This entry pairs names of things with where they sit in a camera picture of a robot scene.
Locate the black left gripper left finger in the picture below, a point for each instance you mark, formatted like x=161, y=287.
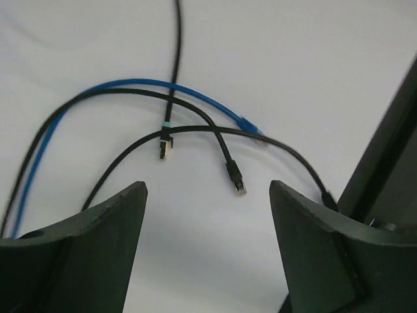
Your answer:
x=80, y=264

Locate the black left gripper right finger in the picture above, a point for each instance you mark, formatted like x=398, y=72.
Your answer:
x=333, y=263

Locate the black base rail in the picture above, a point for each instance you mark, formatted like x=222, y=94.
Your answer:
x=383, y=185

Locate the black cable teal plug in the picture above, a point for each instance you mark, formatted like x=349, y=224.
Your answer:
x=166, y=141

